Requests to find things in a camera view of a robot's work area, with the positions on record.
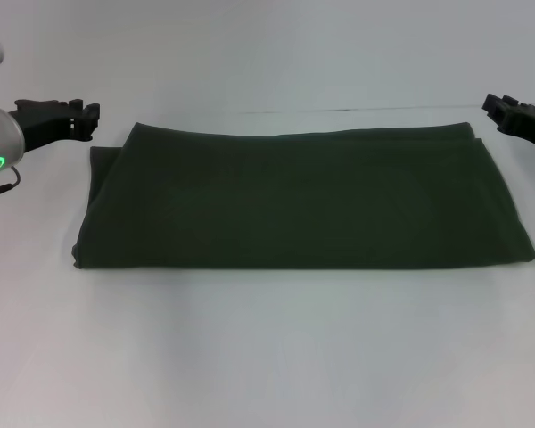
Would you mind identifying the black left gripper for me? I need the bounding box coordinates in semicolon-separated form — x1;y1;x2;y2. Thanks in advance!
12;97;102;152

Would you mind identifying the dark green shirt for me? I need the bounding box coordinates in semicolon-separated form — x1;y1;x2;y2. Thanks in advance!
70;120;535;272

